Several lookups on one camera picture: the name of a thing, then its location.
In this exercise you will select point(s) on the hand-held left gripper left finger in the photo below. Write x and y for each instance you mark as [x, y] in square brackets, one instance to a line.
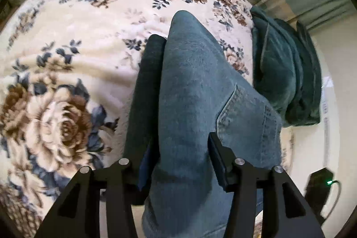
[145, 176]

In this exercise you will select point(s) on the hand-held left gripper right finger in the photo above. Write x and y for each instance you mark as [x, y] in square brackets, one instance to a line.
[217, 162]

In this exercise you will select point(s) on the light blue jeans pants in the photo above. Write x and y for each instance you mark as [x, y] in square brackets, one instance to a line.
[195, 87]

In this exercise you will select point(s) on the floral bed blanket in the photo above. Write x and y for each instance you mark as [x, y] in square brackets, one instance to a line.
[69, 45]

